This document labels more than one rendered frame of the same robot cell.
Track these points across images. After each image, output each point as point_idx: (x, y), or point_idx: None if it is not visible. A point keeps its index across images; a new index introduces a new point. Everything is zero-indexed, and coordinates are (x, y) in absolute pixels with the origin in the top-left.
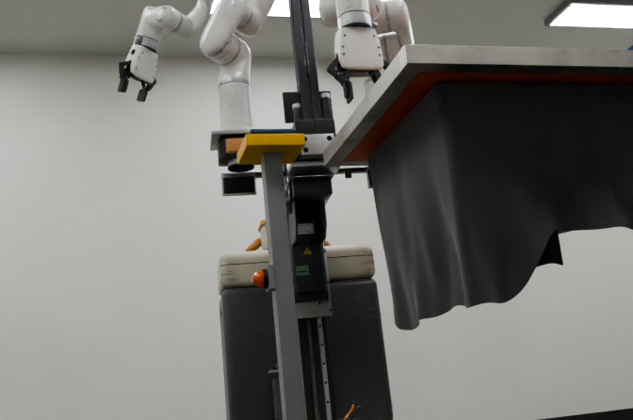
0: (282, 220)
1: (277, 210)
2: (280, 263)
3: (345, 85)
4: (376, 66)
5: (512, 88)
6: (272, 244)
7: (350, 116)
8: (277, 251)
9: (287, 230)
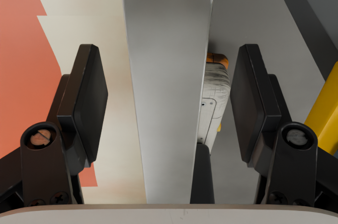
0: (320, 4)
1: (333, 15)
2: None
3: (290, 118)
4: (38, 219)
5: None
6: None
7: (199, 114)
8: None
9: None
